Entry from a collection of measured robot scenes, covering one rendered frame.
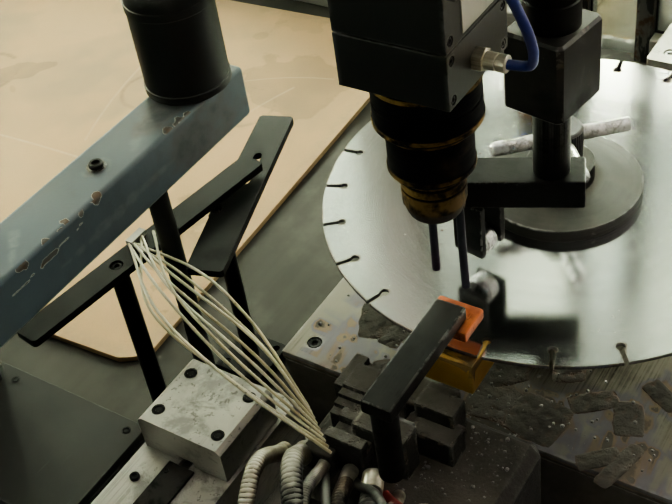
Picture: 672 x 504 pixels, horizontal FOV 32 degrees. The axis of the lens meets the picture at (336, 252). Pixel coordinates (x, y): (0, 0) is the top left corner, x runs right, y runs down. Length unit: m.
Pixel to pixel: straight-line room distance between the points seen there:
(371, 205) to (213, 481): 0.22
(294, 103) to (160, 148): 0.54
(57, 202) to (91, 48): 0.76
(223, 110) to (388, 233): 0.14
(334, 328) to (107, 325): 0.27
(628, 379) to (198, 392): 0.29
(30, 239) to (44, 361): 0.37
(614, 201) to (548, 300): 0.09
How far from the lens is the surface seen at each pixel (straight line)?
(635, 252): 0.77
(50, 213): 0.71
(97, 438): 0.87
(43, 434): 0.89
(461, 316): 0.68
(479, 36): 0.55
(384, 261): 0.76
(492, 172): 0.70
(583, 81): 0.66
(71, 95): 1.38
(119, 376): 1.02
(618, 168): 0.81
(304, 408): 0.73
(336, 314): 0.88
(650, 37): 1.28
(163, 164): 0.75
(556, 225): 0.77
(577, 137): 0.77
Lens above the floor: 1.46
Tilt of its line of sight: 41 degrees down
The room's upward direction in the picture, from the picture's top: 9 degrees counter-clockwise
